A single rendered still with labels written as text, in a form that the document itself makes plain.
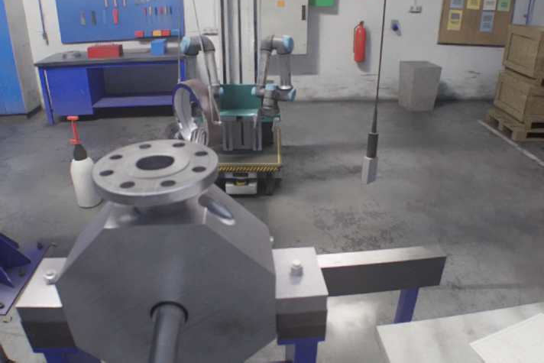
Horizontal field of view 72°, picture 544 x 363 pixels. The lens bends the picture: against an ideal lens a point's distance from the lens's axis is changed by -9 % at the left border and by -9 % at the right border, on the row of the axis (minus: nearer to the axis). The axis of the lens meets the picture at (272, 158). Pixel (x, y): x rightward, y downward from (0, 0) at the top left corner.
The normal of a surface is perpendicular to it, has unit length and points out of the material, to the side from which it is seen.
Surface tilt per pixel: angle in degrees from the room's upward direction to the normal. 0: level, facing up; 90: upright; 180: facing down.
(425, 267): 90
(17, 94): 90
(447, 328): 0
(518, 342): 0
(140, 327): 90
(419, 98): 93
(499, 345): 0
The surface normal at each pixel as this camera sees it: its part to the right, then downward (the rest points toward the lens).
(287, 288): 0.00, -0.91
